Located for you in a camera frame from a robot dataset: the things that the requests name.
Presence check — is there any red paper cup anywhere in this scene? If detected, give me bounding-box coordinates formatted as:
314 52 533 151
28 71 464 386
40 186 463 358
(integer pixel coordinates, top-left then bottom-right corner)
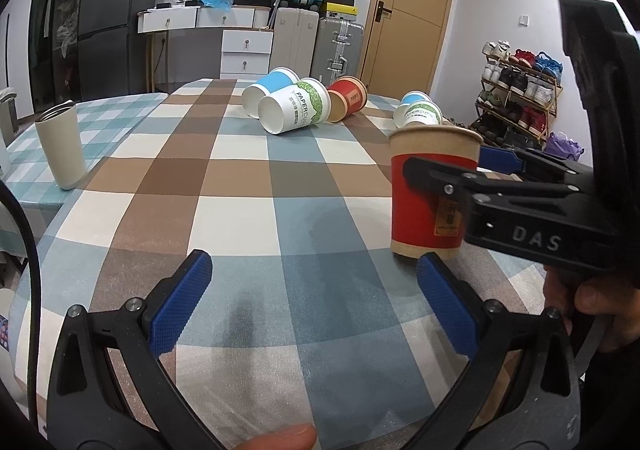
328 76 368 124
390 125 482 260

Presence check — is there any green-print cup right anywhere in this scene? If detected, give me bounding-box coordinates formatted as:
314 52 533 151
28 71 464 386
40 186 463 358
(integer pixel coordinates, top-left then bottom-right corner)
394 100 442 128

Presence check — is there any blue cup right rear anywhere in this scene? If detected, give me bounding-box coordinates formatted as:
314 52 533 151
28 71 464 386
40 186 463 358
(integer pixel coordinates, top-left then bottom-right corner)
400 90 433 105

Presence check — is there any green-print white paper cup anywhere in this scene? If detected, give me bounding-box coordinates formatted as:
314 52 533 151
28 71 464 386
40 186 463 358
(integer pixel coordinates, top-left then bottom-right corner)
258 78 331 136

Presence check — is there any blue white paper cup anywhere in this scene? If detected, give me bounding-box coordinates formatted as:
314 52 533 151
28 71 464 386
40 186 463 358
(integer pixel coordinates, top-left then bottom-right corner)
242 67 299 118

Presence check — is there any right hand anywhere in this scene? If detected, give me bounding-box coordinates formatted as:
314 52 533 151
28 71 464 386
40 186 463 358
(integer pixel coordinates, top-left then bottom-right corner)
544 266 640 352

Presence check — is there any left hand thumb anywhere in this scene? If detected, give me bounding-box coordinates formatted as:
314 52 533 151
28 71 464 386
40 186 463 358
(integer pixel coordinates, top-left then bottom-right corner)
235 424 318 450

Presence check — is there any purple bag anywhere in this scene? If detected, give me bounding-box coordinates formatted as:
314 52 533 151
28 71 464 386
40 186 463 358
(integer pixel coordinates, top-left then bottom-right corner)
544 132 585 162

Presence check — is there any shoe rack with shoes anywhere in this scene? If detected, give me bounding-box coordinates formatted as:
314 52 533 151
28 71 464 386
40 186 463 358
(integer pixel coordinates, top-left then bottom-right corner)
471 40 563 150

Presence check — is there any checkered tablecloth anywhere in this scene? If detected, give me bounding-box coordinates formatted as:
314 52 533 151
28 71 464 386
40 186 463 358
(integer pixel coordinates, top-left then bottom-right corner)
9 79 464 449

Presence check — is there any wooden door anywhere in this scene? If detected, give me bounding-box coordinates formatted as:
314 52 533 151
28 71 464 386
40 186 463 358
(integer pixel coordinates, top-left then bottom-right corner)
361 0 451 98

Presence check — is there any silver suitcase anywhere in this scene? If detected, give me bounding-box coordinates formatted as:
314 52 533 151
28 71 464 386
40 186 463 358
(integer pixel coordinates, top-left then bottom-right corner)
310 17 363 88

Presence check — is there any smartphone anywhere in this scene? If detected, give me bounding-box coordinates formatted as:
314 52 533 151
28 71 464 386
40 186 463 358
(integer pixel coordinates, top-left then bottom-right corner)
0 314 10 352

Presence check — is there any beige suitcase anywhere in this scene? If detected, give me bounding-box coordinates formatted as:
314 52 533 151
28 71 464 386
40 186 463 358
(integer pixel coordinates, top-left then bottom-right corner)
269 8 319 78

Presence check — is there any cream thermos tumbler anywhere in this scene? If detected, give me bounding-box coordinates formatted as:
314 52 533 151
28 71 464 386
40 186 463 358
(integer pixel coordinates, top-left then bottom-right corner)
35 100 87 191

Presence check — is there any white drawer desk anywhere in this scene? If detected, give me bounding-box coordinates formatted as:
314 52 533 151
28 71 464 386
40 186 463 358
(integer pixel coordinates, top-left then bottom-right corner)
138 6 273 92

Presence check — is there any black refrigerator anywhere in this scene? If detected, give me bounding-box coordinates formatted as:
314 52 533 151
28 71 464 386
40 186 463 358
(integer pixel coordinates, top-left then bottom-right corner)
78 0 155 101

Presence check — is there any black cable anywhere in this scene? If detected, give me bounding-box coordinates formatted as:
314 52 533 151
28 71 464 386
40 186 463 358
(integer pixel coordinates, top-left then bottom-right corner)
0 180 42 431

